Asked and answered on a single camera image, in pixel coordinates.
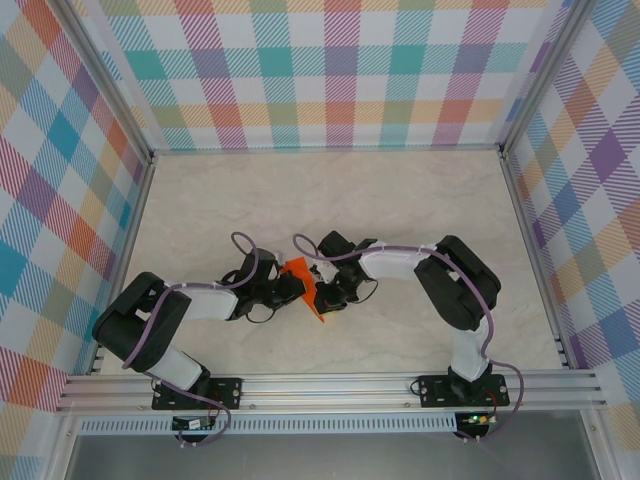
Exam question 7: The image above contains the small black circuit board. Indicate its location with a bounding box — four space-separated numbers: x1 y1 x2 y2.
171 417 217 432

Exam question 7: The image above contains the grey metal panel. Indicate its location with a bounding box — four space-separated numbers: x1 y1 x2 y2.
64 433 601 480

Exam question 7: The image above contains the thin black left gripper cable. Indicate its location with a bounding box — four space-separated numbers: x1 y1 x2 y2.
246 304 277 324

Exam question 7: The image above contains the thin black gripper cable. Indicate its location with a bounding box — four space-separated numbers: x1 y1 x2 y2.
347 277 379 304
246 304 277 324

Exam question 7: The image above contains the thin black right gripper cable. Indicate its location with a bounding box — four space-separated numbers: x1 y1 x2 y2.
347 277 379 304

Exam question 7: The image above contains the long aluminium mounting rail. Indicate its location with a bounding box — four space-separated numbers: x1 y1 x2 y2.
55 368 609 414

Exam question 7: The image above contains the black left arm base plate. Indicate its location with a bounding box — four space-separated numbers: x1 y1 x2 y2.
151 375 245 412

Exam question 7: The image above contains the slotted grey cable duct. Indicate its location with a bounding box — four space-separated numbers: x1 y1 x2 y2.
78 412 459 435

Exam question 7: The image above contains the thin aluminium rear rail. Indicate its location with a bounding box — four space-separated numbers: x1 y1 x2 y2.
149 143 504 156

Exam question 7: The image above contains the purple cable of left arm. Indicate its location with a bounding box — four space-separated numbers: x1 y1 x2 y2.
122 232 274 449

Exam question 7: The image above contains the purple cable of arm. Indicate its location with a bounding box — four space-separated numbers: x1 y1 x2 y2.
122 232 274 449
292 232 526 444

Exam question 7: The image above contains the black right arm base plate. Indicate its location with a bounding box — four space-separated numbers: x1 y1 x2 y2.
418 372 511 409

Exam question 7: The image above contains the aluminium side rail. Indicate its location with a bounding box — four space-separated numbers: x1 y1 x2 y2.
499 149 576 371
85 159 157 376

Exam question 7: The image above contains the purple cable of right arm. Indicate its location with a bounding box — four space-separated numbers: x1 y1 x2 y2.
292 232 526 444

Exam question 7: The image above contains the slanted aluminium frame post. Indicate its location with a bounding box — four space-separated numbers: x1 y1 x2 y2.
49 0 154 166
499 0 594 156

